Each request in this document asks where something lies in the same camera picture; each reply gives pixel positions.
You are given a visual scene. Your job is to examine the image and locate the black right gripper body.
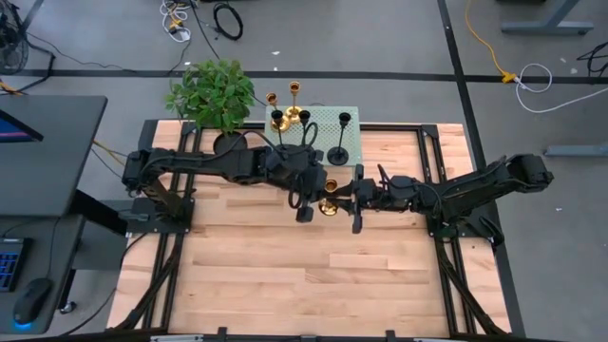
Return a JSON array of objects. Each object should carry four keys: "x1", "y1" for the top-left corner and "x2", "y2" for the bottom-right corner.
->
[{"x1": 351, "y1": 163, "x2": 384, "y2": 235}]

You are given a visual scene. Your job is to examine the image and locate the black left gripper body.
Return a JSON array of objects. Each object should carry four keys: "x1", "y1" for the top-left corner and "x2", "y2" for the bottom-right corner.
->
[{"x1": 265, "y1": 144, "x2": 330, "y2": 225}]

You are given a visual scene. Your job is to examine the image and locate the gold candlestick holder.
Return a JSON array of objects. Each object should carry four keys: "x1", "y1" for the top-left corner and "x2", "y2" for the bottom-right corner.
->
[
  {"x1": 265, "y1": 91, "x2": 292, "y2": 133},
  {"x1": 316, "y1": 178, "x2": 340, "y2": 218},
  {"x1": 283, "y1": 81, "x2": 306, "y2": 124}
]

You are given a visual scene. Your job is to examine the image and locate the black candlestick holder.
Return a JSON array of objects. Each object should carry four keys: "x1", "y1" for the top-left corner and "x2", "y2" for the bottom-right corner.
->
[
  {"x1": 270, "y1": 108, "x2": 289, "y2": 152},
  {"x1": 326, "y1": 111, "x2": 352, "y2": 167},
  {"x1": 297, "y1": 109, "x2": 313, "y2": 148}
]

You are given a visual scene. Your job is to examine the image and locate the green perforated metal shelf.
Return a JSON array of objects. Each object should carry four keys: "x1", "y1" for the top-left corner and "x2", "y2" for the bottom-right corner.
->
[{"x1": 262, "y1": 104, "x2": 365, "y2": 184}]

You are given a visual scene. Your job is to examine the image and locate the green plant in black pot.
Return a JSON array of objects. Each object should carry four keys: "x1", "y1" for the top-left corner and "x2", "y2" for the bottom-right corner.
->
[{"x1": 164, "y1": 58, "x2": 257, "y2": 156}]

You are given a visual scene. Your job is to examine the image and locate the grey desk foot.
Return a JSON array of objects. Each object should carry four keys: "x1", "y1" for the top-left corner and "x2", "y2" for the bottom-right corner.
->
[{"x1": 543, "y1": 144, "x2": 608, "y2": 159}]

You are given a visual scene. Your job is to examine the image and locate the grey desk leg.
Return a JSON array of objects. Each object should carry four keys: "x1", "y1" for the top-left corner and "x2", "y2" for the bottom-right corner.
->
[{"x1": 501, "y1": 0, "x2": 595, "y2": 35}]

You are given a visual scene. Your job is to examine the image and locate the dark grey low desk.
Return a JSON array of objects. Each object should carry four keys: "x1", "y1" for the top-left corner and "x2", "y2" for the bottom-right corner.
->
[{"x1": 0, "y1": 216, "x2": 87, "y2": 336}]

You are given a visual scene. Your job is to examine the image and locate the blue-lit computer screen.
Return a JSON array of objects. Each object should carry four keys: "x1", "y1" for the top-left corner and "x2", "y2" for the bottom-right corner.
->
[{"x1": 0, "y1": 108, "x2": 45, "y2": 144}]

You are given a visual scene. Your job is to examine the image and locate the black computer mouse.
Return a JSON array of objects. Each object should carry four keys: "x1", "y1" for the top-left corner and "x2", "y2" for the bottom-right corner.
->
[{"x1": 12, "y1": 277, "x2": 54, "y2": 329}]

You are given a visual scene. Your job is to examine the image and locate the backlit computer keyboard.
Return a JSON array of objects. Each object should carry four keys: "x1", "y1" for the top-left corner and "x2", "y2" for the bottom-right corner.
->
[{"x1": 0, "y1": 237, "x2": 30, "y2": 294}]

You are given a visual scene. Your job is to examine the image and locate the black floor fan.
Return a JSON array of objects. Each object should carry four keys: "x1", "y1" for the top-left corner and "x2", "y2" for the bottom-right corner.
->
[{"x1": 0, "y1": 0, "x2": 30, "y2": 73}]

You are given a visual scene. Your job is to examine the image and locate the black aluminium table frame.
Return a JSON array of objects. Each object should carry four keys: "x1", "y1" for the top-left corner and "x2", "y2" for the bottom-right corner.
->
[{"x1": 108, "y1": 118, "x2": 526, "y2": 342}]

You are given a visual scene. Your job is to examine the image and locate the black coiled cable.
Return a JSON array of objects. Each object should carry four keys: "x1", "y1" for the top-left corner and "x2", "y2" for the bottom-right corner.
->
[{"x1": 212, "y1": 2, "x2": 244, "y2": 42}]

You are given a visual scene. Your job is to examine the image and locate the yellow extension cable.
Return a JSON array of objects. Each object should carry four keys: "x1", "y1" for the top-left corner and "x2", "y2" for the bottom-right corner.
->
[{"x1": 464, "y1": 0, "x2": 518, "y2": 84}]

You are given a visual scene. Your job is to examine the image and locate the white looped cable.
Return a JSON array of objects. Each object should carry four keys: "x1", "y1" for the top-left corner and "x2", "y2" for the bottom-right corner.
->
[{"x1": 515, "y1": 63, "x2": 608, "y2": 114}]

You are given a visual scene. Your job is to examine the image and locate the white cable bundle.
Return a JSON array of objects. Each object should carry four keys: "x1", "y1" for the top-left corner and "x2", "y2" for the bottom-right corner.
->
[{"x1": 159, "y1": 0, "x2": 192, "y2": 43}]

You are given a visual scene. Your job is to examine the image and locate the black tangled cable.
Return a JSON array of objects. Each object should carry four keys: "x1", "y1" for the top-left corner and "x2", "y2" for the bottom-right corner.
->
[{"x1": 577, "y1": 41, "x2": 608, "y2": 77}]

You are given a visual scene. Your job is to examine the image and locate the black fan power cable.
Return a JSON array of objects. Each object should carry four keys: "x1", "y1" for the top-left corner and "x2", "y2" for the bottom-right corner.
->
[{"x1": 18, "y1": 32, "x2": 139, "y2": 94}]

